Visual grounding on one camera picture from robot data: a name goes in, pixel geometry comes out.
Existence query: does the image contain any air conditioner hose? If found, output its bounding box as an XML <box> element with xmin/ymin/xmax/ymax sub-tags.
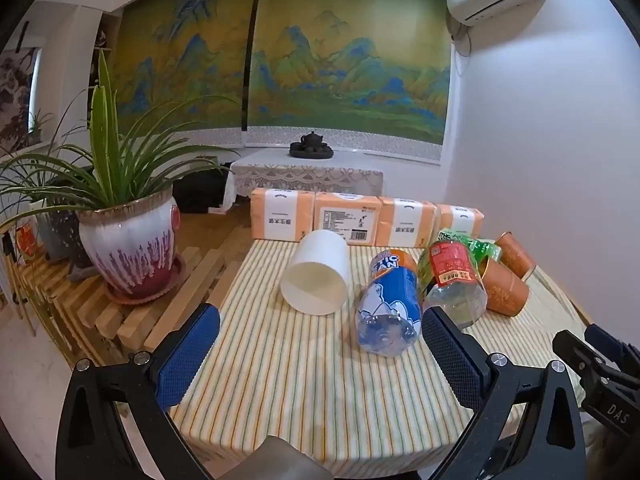
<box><xmin>449</xmin><ymin>19</ymin><xmax>474</xmax><ymax>59</ymax></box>

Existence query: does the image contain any landscape print roller blind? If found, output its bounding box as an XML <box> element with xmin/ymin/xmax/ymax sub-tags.
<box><xmin>244</xmin><ymin>0</ymin><xmax>454</xmax><ymax>164</ymax></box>
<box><xmin>106</xmin><ymin>0</ymin><xmax>264</xmax><ymax>150</ymax></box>

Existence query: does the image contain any pink pot saucer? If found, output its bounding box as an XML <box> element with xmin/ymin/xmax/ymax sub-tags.
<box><xmin>104</xmin><ymin>254</ymin><xmax>187</xmax><ymax>306</ymax></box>

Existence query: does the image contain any ink painting wall hanging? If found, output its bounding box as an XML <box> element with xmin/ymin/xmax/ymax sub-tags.
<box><xmin>0</xmin><ymin>46</ymin><xmax>42</xmax><ymax>155</ymax></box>

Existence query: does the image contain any dark speckled plant pot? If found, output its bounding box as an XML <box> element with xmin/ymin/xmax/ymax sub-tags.
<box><xmin>36</xmin><ymin>204</ymin><xmax>95</xmax><ymax>269</ymax></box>

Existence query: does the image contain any black tea tray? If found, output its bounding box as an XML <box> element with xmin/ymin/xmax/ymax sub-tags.
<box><xmin>289</xmin><ymin>142</ymin><xmax>335</xmax><ymax>161</ymax></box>

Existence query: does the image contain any spider plant in glazed pot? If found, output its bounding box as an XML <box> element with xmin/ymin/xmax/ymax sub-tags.
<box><xmin>0</xmin><ymin>49</ymin><xmax>242</xmax><ymax>297</ymax></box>

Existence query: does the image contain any brown patterned cup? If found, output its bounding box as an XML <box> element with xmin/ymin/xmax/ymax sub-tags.
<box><xmin>479</xmin><ymin>257</ymin><xmax>530</xmax><ymax>317</ymax></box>
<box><xmin>493</xmin><ymin>231</ymin><xmax>537</xmax><ymax>281</ymax></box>

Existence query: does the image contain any orange tissue packet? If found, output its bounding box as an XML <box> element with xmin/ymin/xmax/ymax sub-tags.
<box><xmin>313</xmin><ymin>192</ymin><xmax>383</xmax><ymax>247</ymax></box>
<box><xmin>249</xmin><ymin>187</ymin><xmax>317</xmax><ymax>242</ymax></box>
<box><xmin>375</xmin><ymin>196</ymin><xmax>441</xmax><ymax>250</ymax></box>
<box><xmin>434</xmin><ymin>203</ymin><xmax>486</xmax><ymax>242</ymax></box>

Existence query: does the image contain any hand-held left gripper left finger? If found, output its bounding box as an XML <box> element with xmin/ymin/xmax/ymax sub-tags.
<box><xmin>55</xmin><ymin>303</ymin><xmax>222</xmax><ymax>480</ymax></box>

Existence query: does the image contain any white cup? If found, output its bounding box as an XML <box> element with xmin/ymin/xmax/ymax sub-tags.
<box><xmin>280</xmin><ymin>229</ymin><xmax>351</xmax><ymax>317</ymax></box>

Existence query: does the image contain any striped tablecloth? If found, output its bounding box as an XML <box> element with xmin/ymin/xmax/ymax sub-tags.
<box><xmin>169</xmin><ymin>237</ymin><xmax>592</xmax><ymax>466</ymax></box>

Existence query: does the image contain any wooden slatted bench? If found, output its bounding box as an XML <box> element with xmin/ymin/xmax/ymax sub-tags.
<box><xmin>9</xmin><ymin>242</ymin><xmax>262</xmax><ymax>362</ymax></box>

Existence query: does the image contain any red label plastic bottle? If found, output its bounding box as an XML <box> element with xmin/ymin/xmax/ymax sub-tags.
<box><xmin>417</xmin><ymin>240</ymin><xmax>489</xmax><ymax>331</ymax></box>

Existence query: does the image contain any blue label plastic bottle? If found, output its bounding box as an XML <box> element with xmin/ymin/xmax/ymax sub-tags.
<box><xmin>355</xmin><ymin>248</ymin><xmax>424</xmax><ymax>359</ymax></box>

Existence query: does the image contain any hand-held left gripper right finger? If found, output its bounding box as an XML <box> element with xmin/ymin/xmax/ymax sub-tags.
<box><xmin>422</xmin><ymin>305</ymin><xmax>588</xmax><ymax>480</ymax></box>

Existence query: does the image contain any green snack packet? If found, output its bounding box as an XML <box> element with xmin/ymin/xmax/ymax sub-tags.
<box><xmin>437</xmin><ymin>228</ymin><xmax>503</xmax><ymax>267</ymax></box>

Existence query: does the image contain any lace cloth covered table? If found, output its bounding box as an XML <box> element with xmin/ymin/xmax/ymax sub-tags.
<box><xmin>223</xmin><ymin>147</ymin><xmax>385</xmax><ymax>209</ymax></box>

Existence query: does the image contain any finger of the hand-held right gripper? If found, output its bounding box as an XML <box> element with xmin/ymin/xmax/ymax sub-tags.
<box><xmin>584</xmin><ymin>324</ymin><xmax>640</xmax><ymax>367</ymax></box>
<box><xmin>552</xmin><ymin>330</ymin><xmax>601</xmax><ymax>387</ymax></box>

